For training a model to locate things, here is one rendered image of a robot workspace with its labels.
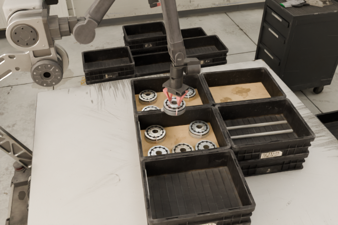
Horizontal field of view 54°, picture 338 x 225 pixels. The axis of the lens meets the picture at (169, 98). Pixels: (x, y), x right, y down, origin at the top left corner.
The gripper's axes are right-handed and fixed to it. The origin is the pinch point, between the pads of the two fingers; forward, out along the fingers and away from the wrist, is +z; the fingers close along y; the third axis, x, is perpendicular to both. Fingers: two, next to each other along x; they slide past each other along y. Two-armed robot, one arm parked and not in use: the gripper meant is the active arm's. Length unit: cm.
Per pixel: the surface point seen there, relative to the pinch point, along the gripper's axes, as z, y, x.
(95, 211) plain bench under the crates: 36, 8, 47
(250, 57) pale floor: 97, 47, -231
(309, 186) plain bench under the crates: 32, -65, -21
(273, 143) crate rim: 10.3, -44.8, -13.8
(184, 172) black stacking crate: 21.6, -17.7, 15.6
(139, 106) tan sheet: 21.8, 27.7, -8.0
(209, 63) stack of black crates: 52, 43, -120
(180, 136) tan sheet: 21.2, -3.6, -1.6
